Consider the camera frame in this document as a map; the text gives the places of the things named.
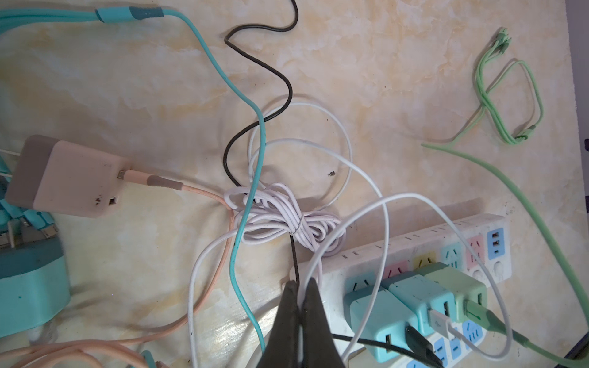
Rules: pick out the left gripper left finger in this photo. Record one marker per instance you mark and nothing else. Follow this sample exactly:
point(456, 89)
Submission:
point(282, 347)

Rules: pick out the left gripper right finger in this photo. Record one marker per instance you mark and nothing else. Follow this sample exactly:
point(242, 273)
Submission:
point(318, 347)

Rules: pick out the teal charger plug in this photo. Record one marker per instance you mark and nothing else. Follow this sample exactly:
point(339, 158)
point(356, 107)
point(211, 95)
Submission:
point(420, 294)
point(388, 320)

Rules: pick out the green charger plug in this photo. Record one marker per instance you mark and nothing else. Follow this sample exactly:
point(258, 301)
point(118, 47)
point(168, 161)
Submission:
point(462, 286)

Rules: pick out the long multicolour power strip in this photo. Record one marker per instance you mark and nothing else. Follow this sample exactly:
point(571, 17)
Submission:
point(487, 234)

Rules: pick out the small blue-socket power strip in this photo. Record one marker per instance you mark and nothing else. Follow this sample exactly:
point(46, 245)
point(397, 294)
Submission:
point(452, 350)

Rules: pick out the teal charger on table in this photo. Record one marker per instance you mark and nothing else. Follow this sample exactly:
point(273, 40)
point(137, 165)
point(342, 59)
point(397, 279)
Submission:
point(35, 285)

